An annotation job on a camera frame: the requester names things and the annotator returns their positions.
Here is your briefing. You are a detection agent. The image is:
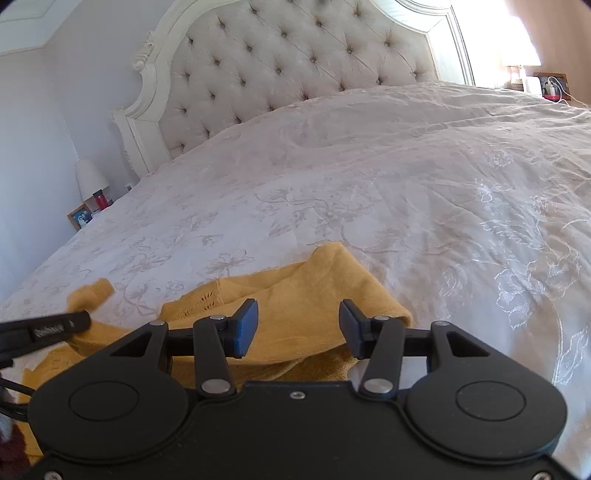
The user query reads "yellow knit sweater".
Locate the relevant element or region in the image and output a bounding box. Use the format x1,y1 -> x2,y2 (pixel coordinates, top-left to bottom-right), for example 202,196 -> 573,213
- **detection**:
20,241 -> 414,464

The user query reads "red cup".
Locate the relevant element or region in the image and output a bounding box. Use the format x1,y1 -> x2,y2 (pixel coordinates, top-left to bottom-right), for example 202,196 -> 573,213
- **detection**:
93,189 -> 109,211

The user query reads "white floral bedspread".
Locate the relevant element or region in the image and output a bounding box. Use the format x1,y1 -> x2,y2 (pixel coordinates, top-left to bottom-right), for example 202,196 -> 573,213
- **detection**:
1,84 -> 590,477

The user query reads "white bedside lamp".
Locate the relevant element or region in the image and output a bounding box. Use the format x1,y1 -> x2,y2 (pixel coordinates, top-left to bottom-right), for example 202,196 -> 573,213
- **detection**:
75,159 -> 109,201

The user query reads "cream tufted headboard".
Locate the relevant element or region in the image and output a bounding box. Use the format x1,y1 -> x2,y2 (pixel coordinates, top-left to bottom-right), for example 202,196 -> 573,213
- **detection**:
112,1 -> 475,176

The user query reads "wooden picture frame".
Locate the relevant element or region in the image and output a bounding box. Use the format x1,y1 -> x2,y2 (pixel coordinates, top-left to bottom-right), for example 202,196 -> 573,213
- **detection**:
67,204 -> 93,231

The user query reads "red item with white cable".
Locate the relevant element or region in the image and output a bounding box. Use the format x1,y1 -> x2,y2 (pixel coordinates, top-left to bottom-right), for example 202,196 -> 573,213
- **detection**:
540,77 -> 562,102

